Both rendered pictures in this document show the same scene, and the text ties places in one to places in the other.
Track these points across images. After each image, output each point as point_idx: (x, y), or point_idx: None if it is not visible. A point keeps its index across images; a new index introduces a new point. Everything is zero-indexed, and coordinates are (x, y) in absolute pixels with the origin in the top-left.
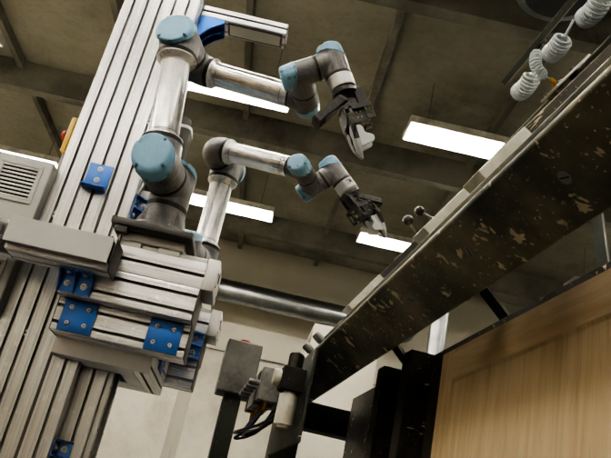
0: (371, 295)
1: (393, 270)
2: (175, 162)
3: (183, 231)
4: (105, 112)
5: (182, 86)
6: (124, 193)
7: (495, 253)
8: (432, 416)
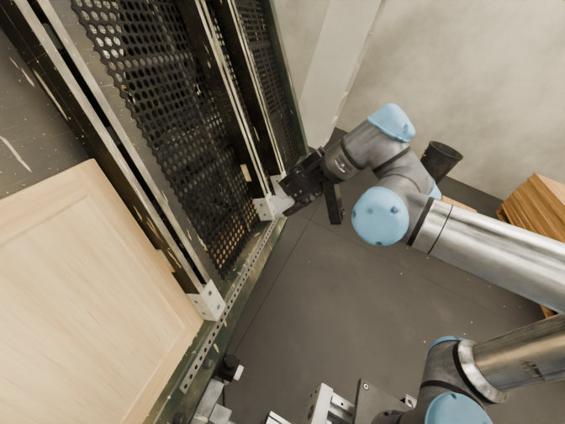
0: (272, 246)
1: (269, 235)
2: (431, 350)
3: (371, 384)
4: None
5: (547, 318)
6: None
7: None
8: None
